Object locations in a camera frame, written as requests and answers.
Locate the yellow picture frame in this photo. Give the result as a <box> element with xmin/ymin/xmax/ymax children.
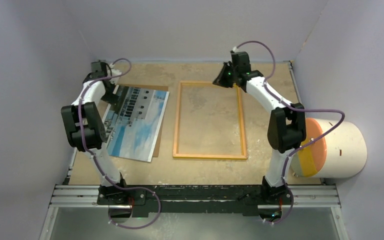
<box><xmin>172</xmin><ymin>80</ymin><xmax>248</xmax><ymax>161</ymax></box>

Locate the building photo print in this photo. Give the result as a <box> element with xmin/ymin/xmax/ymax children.
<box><xmin>100</xmin><ymin>84</ymin><xmax>170</xmax><ymax>163</ymax></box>

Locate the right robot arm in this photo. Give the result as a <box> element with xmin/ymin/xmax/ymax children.
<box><xmin>212</xmin><ymin>50</ymin><xmax>306</xmax><ymax>204</ymax></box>

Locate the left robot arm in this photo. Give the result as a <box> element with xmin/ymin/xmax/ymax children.
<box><xmin>61</xmin><ymin>60</ymin><xmax>129</xmax><ymax>205</ymax></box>

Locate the brown backing board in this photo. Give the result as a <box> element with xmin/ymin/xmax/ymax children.
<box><xmin>112</xmin><ymin>83</ymin><xmax>169</xmax><ymax>158</ymax></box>

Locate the white cylinder container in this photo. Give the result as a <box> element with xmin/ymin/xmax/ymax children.
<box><xmin>290</xmin><ymin>121</ymin><xmax>368</xmax><ymax>179</ymax></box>

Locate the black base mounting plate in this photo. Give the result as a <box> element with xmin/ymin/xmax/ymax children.
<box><xmin>96</xmin><ymin>184</ymin><xmax>293</xmax><ymax>218</ymax></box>

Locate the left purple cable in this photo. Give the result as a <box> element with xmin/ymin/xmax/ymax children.
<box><xmin>77</xmin><ymin>58</ymin><xmax>162</xmax><ymax>230</ymax></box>

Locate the aluminium rail frame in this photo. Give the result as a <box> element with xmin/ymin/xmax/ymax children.
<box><xmin>38</xmin><ymin>60</ymin><xmax>350</xmax><ymax>240</ymax></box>

